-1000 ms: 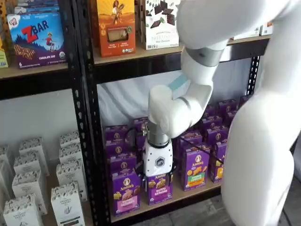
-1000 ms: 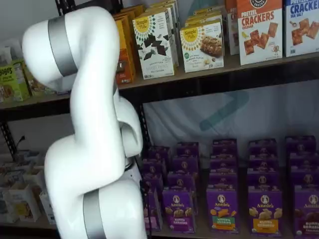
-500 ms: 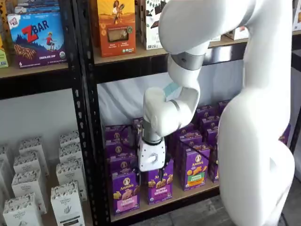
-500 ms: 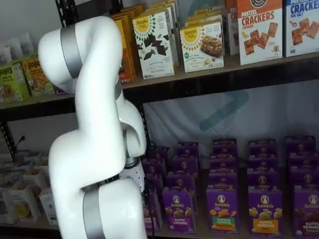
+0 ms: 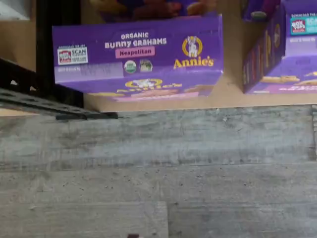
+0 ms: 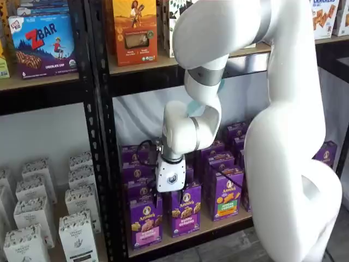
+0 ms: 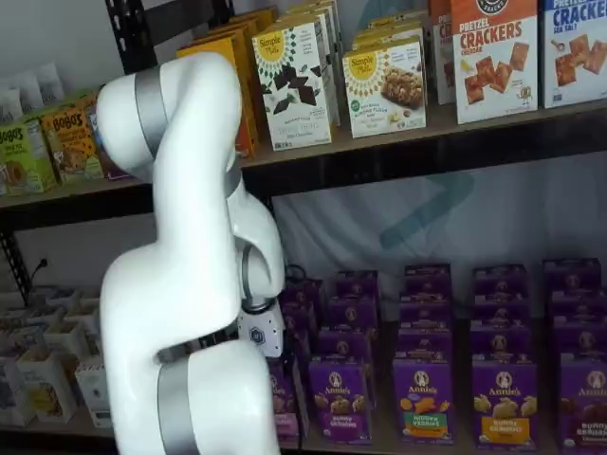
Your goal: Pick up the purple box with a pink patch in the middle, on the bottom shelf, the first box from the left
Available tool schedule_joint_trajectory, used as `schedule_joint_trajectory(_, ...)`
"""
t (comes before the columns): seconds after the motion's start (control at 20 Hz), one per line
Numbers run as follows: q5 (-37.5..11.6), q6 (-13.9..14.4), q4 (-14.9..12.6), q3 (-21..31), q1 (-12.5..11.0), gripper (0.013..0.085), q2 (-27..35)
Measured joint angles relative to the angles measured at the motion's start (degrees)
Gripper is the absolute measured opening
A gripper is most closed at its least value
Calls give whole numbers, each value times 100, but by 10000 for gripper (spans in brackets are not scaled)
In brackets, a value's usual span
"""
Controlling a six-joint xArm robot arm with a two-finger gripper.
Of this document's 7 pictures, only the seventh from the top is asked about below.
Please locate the Simple Mills sweet thins box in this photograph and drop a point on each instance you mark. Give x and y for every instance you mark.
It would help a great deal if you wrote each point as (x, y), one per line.
(313, 5)
(303, 19)
(294, 132)

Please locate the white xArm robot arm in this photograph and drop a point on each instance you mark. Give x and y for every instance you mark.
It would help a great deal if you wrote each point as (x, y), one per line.
(189, 142)

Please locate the white stand-up pouch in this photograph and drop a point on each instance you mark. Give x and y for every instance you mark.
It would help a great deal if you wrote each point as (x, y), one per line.
(28, 92)
(9, 106)
(47, 83)

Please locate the orange cracker box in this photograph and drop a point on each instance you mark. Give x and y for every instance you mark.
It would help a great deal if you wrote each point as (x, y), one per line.
(256, 16)
(249, 104)
(237, 32)

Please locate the purple Annie's box green patch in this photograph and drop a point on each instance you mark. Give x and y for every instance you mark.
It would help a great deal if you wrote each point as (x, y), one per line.
(427, 310)
(422, 403)
(427, 279)
(424, 343)

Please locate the purple Annie's box violet patch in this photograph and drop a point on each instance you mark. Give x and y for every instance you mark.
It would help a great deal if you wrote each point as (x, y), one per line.
(351, 313)
(343, 346)
(355, 284)
(339, 403)

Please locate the black metal shelving rack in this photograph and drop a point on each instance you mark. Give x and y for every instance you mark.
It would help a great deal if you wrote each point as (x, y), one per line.
(71, 208)
(427, 156)

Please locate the Simple Mills yellow bars box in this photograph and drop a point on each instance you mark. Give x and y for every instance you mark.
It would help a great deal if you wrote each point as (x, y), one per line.
(393, 21)
(384, 95)
(389, 38)

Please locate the orange cheddar pretzel crackers box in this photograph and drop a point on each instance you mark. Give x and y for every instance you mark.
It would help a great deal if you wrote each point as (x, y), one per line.
(495, 71)
(441, 57)

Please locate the orange Bobo's snack box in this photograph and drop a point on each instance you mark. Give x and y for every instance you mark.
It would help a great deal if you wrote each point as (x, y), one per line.
(71, 147)
(83, 98)

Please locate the purple Annie's box brown patch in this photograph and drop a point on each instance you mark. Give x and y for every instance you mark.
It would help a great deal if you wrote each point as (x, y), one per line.
(585, 403)
(581, 339)
(571, 275)
(576, 305)

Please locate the white patterned pantry box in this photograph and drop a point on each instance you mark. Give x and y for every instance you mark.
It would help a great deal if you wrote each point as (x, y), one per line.
(95, 384)
(14, 393)
(45, 374)

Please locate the purple Annie's box yellow patch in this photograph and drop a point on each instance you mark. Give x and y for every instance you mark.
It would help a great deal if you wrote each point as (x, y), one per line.
(500, 310)
(505, 403)
(500, 279)
(500, 343)

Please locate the green Bobo's snack box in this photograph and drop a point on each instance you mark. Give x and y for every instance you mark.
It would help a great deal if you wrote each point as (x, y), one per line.
(26, 161)

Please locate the white backdrop sheet teal logo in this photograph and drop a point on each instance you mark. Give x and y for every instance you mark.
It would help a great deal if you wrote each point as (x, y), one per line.
(341, 227)

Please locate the black power plug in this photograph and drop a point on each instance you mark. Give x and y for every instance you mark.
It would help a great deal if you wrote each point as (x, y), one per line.
(42, 264)

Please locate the blue sea salt crackers box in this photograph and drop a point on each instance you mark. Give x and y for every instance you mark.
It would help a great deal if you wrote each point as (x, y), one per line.
(576, 57)

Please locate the blue Zbar snack box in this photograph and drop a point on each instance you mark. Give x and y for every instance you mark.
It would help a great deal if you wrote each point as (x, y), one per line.
(111, 168)

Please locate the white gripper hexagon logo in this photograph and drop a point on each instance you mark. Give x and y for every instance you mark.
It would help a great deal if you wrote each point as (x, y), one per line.
(261, 332)

